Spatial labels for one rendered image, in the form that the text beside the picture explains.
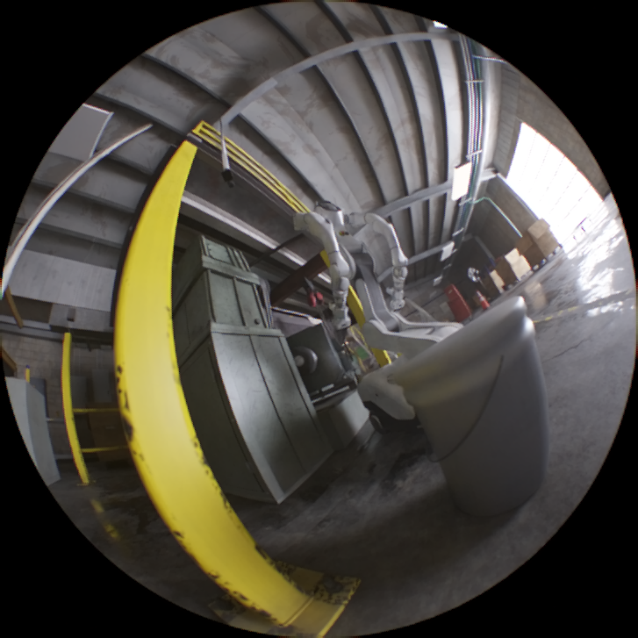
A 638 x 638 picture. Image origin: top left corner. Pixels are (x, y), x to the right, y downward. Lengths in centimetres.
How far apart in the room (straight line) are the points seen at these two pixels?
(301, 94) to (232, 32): 242
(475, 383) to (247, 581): 42
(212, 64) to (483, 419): 551
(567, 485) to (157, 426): 66
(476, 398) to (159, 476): 40
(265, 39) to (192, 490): 567
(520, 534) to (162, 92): 568
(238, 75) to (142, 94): 197
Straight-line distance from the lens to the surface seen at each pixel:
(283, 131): 549
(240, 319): 114
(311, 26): 571
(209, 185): 177
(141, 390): 29
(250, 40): 549
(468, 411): 30
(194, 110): 508
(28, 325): 708
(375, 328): 101
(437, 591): 44
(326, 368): 133
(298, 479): 100
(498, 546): 46
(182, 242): 184
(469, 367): 27
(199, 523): 31
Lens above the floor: 41
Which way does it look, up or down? 19 degrees up
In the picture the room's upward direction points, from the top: 25 degrees counter-clockwise
